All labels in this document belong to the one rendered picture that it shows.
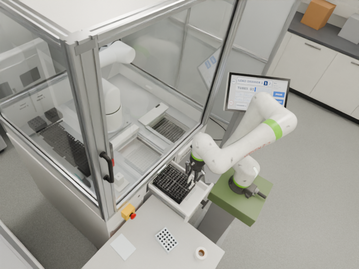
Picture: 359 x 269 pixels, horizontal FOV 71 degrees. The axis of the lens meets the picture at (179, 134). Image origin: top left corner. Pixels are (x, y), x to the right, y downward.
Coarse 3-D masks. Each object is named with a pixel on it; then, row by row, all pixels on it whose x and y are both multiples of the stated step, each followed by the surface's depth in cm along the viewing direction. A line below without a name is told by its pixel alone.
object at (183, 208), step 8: (176, 168) 174; (192, 176) 168; (152, 184) 166; (200, 184) 167; (152, 192) 161; (160, 192) 157; (200, 192) 167; (168, 200) 154; (184, 200) 162; (192, 200) 163; (176, 208) 153; (184, 208) 158; (184, 216) 152
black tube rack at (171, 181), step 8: (168, 168) 169; (160, 176) 164; (168, 176) 165; (176, 176) 166; (184, 176) 166; (160, 184) 160; (168, 184) 161; (176, 184) 162; (184, 184) 162; (168, 192) 157; (176, 192) 158; (176, 200) 158
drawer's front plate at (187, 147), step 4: (200, 132) 190; (188, 144) 181; (184, 148) 178; (188, 148) 182; (180, 152) 175; (184, 152) 180; (188, 152) 188; (180, 156) 177; (184, 156) 186; (176, 160) 179; (180, 160) 182
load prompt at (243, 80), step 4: (240, 80) 202; (244, 80) 202; (248, 80) 203; (252, 80) 203; (256, 80) 203; (260, 80) 204; (264, 80) 204; (268, 80) 204; (248, 84) 203; (252, 84) 203; (256, 84) 204; (260, 84) 204; (264, 84) 204; (268, 84) 205
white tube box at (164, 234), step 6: (156, 234) 149; (162, 234) 150; (168, 234) 151; (162, 240) 148; (168, 240) 152; (174, 240) 150; (162, 246) 146; (168, 246) 146; (174, 246) 147; (168, 252) 145
